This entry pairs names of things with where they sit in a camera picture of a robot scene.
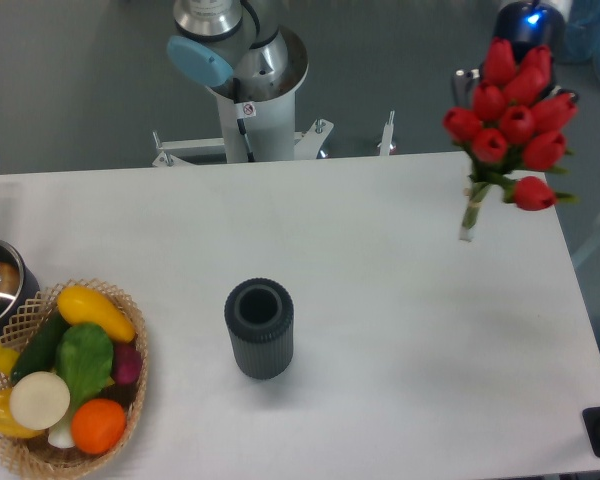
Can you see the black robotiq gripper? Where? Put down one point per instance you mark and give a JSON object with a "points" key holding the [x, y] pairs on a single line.
{"points": [[526, 36]]}

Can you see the red tulip bouquet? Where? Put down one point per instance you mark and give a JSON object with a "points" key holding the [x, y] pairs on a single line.
{"points": [[509, 133]]}

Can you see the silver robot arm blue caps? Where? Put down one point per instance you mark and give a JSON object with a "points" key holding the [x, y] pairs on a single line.
{"points": [[222, 43]]}

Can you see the dark grey ribbed vase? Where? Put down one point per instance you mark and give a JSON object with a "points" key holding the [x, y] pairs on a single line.
{"points": [[259, 315]]}

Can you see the blue plastic bag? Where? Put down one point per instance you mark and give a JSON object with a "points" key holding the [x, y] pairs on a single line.
{"points": [[581, 40]]}

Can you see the purple red onion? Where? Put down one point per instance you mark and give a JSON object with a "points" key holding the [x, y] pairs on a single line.
{"points": [[127, 364]]}

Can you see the yellow squash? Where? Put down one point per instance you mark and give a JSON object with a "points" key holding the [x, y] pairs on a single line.
{"points": [[79, 304]]}

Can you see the green lettuce leaf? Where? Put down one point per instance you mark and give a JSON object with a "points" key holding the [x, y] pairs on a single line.
{"points": [[84, 360]]}

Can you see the woven wicker basket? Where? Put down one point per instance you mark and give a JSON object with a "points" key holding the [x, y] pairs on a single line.
{"points": [[35, 458]]}

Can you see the orange fruit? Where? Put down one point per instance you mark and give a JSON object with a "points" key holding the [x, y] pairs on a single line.
{"points": [[98, 425]]}

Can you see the dark green cucumber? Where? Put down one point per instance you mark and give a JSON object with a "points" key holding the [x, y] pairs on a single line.
{"points": [[40, 352]]}

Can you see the white round radish slice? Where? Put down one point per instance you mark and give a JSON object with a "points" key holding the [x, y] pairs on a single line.
{"points": [[39, 400]]}

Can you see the white green onion stalk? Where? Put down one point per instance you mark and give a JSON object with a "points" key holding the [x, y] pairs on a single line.
{"points": [[60, 435]]}

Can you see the yellow bell pepper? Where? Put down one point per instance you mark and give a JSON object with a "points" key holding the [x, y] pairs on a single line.
{"points": [[8, 425]]}

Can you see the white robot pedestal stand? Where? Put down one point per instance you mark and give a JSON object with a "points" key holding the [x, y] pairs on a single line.
{"points": [[251, 132]]}

